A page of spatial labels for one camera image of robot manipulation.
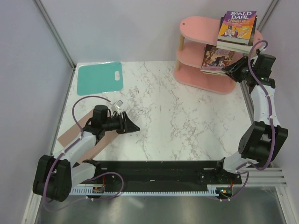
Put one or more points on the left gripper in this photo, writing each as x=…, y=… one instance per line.
x=125, y=125

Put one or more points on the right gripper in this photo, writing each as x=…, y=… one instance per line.
x=234, y=69

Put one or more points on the purple illustrated children's book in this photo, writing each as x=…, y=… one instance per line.
x=229, y=57

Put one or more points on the dark orange Edward Bulane book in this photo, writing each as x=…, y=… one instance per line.
x=213, y=60

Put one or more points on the Roald Dahl Charlie book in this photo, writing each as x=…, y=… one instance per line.
x=239, y=17

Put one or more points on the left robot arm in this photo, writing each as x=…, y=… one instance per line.
x=57, y=174

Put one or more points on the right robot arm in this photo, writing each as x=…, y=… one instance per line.
x=264, y=138

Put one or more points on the Nineteen Eighty-Four book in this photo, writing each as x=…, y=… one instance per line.
x=245, y=51

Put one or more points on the pink three-tier shelf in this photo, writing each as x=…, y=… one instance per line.
x=195, y=33

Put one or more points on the brown cardboard file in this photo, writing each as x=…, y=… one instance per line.
x=70, y=135

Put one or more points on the teal plastic file folder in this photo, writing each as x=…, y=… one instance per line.
x=99, y=78

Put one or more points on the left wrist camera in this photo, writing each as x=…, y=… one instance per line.
x=116, y=107

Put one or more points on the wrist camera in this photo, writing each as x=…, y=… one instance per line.
x=261, y=50
x=116, y=107

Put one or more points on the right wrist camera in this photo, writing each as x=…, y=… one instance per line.
x=261, y=50

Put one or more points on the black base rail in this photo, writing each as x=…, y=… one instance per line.
x=162, y=175

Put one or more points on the white slotted cable duct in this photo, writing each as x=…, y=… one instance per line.
x=96, y=190

